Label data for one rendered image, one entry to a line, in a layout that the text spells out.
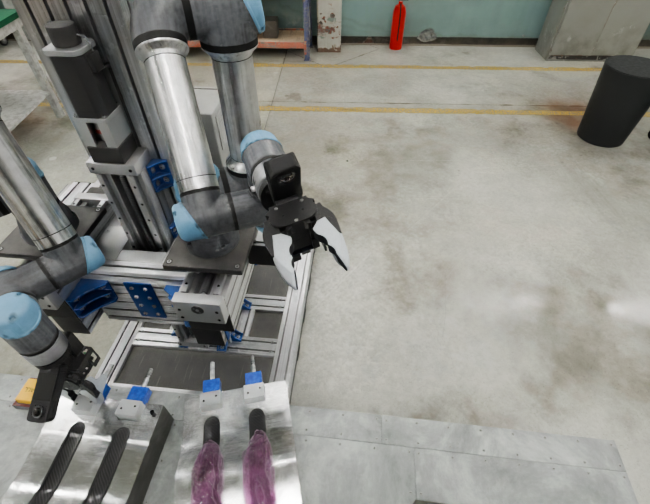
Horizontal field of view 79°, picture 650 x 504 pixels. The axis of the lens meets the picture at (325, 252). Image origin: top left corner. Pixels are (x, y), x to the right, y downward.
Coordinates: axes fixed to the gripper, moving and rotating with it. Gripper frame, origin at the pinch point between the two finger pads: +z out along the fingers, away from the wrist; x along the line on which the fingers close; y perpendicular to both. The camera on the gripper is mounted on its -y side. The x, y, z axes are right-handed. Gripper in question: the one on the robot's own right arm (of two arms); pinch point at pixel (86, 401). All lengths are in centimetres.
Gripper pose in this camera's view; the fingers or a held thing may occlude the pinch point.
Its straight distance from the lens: 115.2
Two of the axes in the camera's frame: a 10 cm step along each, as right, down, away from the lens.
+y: 1.1, -7.2, 6.9
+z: 0.0, 6.9, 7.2
